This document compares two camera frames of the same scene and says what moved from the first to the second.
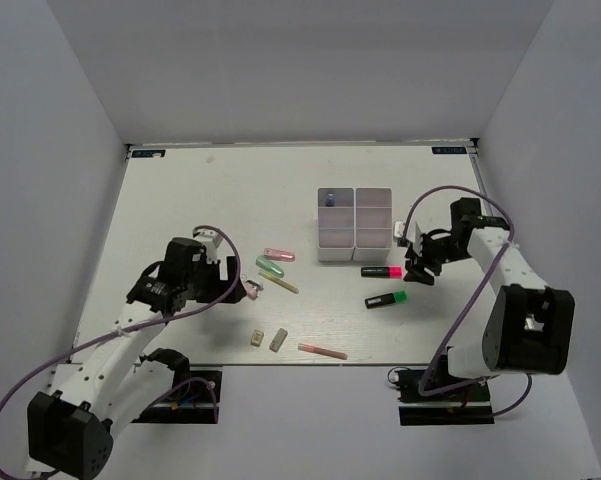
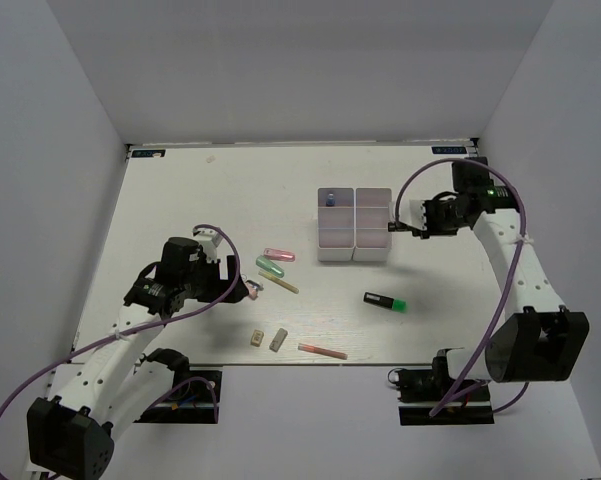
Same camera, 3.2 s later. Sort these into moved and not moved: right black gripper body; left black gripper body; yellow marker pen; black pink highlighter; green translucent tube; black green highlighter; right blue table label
Moved: black green highlighter; right black gripper body; black pink highlighter
Not moved: yellow marker pen; left black gripper body; green translucent tube; right blue table label
